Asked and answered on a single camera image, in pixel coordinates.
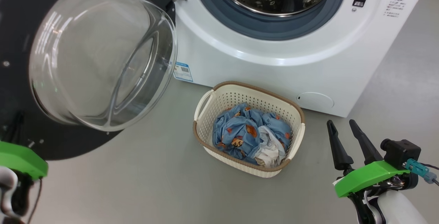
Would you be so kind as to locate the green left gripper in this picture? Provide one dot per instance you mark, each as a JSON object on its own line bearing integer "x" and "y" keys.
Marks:
{"x": 20, "y": 158}

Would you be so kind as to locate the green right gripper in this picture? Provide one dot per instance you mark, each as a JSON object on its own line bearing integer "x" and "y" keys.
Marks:
{"x": 367, "y": 177}

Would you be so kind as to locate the white garment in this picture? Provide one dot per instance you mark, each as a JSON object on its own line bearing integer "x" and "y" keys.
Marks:
{"x": 269, "y": 148}

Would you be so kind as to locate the blue cartoon print garment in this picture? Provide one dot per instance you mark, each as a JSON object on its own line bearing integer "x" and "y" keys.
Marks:
{"x": 236, "y": 131}

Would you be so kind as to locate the washing machine glass door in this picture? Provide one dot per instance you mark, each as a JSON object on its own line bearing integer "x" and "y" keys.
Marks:
{"x": 96, "y": 56}

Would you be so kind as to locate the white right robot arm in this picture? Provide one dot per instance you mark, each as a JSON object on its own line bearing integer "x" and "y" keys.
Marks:
{"x": 398, "y": 207}

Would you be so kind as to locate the white front-load washing machine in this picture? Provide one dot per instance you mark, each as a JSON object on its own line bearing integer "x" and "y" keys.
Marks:
{"x": 267, "y": 73}

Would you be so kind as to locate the round white filter cover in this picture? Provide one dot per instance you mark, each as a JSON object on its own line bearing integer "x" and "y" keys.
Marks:
{"x": 315, "y": 100}

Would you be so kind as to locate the cream perforated laundry basket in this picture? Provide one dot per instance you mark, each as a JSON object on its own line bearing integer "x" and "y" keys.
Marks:
{"x": 240, "y": 97}

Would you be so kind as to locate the blue QR code sticker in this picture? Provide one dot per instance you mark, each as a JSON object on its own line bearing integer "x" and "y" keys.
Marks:
{"x": 182, "y": 72}

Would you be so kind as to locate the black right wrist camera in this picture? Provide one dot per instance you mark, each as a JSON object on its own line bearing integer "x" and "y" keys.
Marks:
{"x": 401, "y": 150}

